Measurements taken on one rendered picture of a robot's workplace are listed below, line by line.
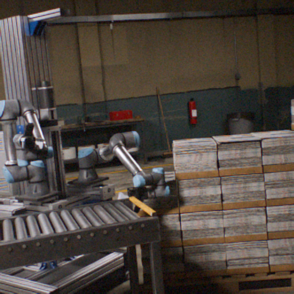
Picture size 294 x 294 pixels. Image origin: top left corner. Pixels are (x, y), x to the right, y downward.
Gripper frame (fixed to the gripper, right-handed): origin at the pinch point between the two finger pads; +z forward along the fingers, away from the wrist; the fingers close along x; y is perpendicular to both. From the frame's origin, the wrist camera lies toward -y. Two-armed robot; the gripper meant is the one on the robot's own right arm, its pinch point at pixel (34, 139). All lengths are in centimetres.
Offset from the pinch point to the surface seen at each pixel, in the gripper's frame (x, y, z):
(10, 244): 20, 47, 37
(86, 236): -15, 45, 44
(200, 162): -113, 15, -2
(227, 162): -128, 14, 6
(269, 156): -151, 9, 21
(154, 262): -50, 60, 50
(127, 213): -45, 39, 28
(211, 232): -122, 62, -1
